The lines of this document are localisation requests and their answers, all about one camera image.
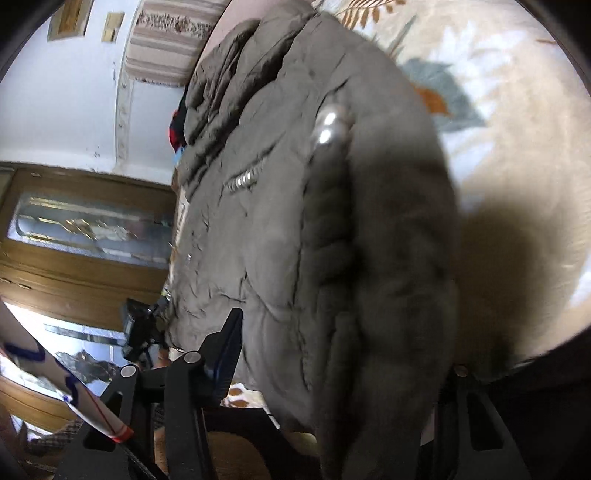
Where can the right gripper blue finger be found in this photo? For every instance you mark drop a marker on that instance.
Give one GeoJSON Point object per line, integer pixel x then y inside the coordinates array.
{"type": "Point", "coordinates": [165, 409]}

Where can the olive quilted hooded jacket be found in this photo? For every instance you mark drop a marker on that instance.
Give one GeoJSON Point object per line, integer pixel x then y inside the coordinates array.
{"type": "Point", "coordinates": [315, 197]}

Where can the dark clothes pile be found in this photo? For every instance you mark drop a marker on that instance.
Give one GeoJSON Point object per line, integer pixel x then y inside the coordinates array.
{"type": "Point", "coordinates": [176, 128]}

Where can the wooden glass wardrobe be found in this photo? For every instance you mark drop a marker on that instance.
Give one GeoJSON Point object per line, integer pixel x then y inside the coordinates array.
{"type": "Point", "coordinates": [75, 245]}

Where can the white patterned sleeve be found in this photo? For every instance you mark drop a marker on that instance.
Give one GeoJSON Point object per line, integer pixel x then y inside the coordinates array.
{"type": "Point", "coordinates": [30, 356]}

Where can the striped floral back cushion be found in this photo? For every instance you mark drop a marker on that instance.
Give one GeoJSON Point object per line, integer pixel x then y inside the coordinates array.
{"type": "Point", "coordinates": [167, 37]}

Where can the pink bolster cushion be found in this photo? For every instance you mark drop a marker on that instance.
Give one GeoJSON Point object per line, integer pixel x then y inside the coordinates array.
{"type": "Point", "coordinates": [238, 12]}

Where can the leaf pattern plush blanket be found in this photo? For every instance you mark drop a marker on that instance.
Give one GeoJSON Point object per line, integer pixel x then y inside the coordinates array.
{"type": "Point", "coordinates": [513, 117]}

